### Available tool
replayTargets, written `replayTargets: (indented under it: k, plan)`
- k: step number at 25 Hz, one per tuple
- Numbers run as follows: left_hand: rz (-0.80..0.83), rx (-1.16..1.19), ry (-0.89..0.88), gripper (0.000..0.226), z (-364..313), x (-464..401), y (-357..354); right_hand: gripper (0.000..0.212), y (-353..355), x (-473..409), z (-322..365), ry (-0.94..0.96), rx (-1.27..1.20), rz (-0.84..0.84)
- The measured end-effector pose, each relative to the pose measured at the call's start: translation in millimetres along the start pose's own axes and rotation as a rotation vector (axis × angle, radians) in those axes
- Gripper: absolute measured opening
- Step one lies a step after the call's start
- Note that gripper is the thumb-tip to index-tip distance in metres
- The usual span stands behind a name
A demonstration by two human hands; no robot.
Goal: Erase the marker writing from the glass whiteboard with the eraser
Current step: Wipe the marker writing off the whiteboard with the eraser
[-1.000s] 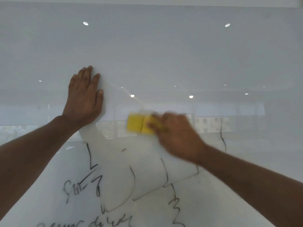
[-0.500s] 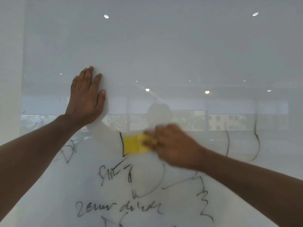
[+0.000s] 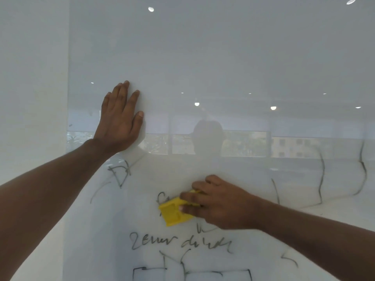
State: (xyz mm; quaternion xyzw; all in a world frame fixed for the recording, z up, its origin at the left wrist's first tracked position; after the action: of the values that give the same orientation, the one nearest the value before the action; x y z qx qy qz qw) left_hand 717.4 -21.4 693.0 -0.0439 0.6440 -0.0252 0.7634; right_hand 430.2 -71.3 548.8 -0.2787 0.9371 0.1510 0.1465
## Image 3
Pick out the person's left hand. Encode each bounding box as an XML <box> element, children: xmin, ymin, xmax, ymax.
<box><xmin>93</xmin><ymin>80</ymin><xmax>145</xmax><ymax>154</ymax></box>

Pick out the person's right hand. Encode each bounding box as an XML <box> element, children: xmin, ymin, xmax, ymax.
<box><xmin>179</xmin><ymin>174</ymin><xmax>266</xmax><ymax>231</ymax></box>

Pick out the yellow eraser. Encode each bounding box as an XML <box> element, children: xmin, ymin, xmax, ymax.
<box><xmin>158</xmin><ymin>189</ymin><xmax>203</xmax><ymax>228</ymax></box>

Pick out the white glass whiteboard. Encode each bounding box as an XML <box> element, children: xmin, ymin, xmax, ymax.
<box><xmin>62</xmin><ymin>0</ymin><xmax>375</xmax><ymax>281</ymax></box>

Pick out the person's left forearm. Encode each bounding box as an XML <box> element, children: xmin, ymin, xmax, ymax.
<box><xmin>0</xmin><ymin>139</ymin><xmax>118</xmax><ymax>281</ymax></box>

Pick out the person's right forearm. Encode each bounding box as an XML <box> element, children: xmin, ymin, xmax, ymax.
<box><xmin>259</xmin><ymin>200</ymin><xmax>375</xmax><ymax>281</ymax></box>

